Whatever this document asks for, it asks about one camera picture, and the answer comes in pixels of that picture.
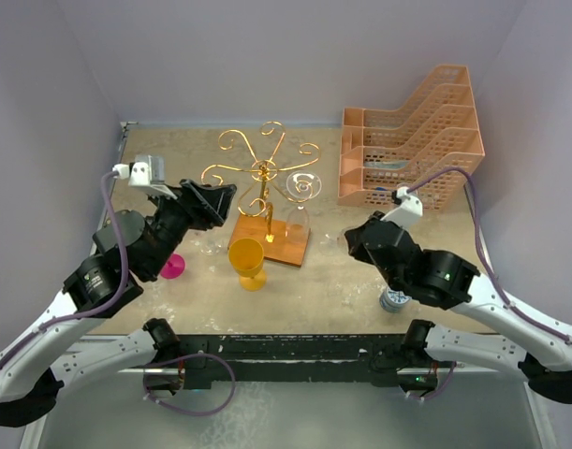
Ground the black base frame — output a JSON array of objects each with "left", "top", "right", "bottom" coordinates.
[{"left": 145, "top": 334, "right": 433, "bottom": 390}]

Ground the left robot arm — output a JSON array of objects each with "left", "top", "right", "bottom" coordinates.
[{"left": 0, "top": 180, "right": 237, "bottom": 427}]

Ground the clear wine glass front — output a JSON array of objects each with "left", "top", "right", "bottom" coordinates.
[{"left": 319, "top": 232, "right": 348, "bottom": 256}]

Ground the blue white patterned tin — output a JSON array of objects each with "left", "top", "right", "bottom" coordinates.
[{"left": 379, "top": 287, "right": 412, "bottom": 313}]

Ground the gold wine glass rack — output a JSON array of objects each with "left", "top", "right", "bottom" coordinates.
[{"left": 200, "top": 121, "right": 321, "bottom": 268}]

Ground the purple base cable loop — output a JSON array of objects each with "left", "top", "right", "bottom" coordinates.
[{"left": 143, "top": 351, "right": 237, "bottom": 415}]

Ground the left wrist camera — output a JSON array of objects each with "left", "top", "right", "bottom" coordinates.
[{"left": 112, "top": 155, "right": 177, "bottom": 199}]

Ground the peach plastic file organizer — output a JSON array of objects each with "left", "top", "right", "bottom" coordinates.
[{"left": 338, "top": 65, "right": 485, "bottom": 210}]

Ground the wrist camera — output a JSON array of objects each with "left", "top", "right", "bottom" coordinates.
[
  {"left": 112, "top": 155, "right": 177, "bottom": 199},
  {"left": 381, "top": 186, "right": 423, "bottom": 229}
]

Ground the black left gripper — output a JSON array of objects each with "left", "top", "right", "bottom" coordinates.
[{"left": 145, "top": 178, "right": 236, "bottom": 278}]

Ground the yellow plastic goblet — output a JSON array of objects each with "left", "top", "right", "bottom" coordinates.
[{"left": 228, "top": 238, "right": 267, "bottom": 292}]

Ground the clear wine glass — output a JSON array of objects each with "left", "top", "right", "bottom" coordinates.
[
  {"left": 286, "top": 170, "right": 322, "bottom": 243},
  {"left": 319, "top": 232, "right": 348, "bottom": 256}
]

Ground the clear glass left of rack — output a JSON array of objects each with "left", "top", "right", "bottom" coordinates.
[{"left": 195, "top": 231, "right": 224, "bottom": 256}]

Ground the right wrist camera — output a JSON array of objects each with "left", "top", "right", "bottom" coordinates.
[{"left": 381, "top": 186, "right": 423, "bottom": 229}]

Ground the pink plastic goblet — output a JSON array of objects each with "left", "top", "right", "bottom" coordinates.
[{"left": 160, "top": 253, "right": 186, "bottom": 280}]

